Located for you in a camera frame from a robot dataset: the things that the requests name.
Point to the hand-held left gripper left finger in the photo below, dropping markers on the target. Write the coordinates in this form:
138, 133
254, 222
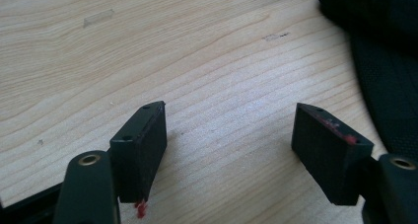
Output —
138, 151

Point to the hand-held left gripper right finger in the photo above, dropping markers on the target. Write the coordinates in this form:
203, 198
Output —
328, 151

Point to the black fabric bag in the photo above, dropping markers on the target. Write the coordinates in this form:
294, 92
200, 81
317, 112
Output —
384, 53

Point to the clear tape strip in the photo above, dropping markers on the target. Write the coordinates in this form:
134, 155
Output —
98, 17

